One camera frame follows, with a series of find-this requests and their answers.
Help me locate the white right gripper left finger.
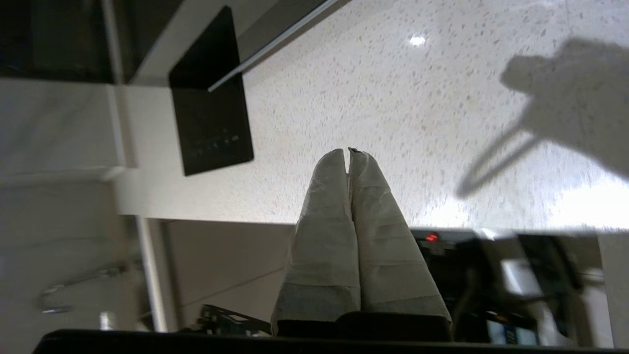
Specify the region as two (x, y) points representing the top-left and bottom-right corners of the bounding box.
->
(271, 148), (362, 336)

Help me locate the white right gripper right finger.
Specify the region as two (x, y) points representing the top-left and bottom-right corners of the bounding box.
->
(348, 147), (453, 325)

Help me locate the black glass microwave door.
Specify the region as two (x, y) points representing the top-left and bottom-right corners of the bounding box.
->
(209, 0), (341, 93)

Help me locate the black robot chassis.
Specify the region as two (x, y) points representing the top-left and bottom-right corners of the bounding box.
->
(412, 229), (607, 346)

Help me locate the grey cabinet front panel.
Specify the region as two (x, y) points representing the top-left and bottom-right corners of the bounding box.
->
(162, 220), (298, 327)

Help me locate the black induction cooktop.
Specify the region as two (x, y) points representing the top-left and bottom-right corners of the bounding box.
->
(169, 5), (255, 177)

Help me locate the grey angled corner cabinet panel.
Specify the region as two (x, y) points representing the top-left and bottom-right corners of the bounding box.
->
(0, 179), (148, 354)

